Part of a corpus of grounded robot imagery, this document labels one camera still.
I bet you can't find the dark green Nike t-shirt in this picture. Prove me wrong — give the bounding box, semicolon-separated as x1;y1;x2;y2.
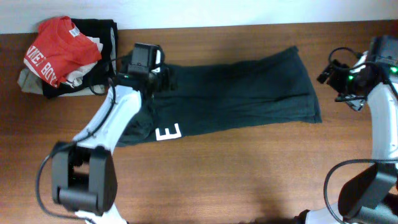
117;46;322;147

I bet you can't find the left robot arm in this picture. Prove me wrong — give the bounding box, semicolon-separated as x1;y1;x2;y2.
45;43;175;223

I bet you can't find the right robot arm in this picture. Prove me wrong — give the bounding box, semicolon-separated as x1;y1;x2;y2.
292;35;397;224

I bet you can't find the black folded garment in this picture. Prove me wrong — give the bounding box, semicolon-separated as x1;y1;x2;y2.
42;19;118;99

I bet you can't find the white folded garment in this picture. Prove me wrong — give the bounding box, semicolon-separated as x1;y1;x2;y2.
64;37;103;88

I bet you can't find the red folded t-shirt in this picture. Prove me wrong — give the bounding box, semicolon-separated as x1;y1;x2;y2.
24;16;102;88

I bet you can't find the beige folded garment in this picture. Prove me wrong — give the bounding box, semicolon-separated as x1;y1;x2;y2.
17;68;93;96

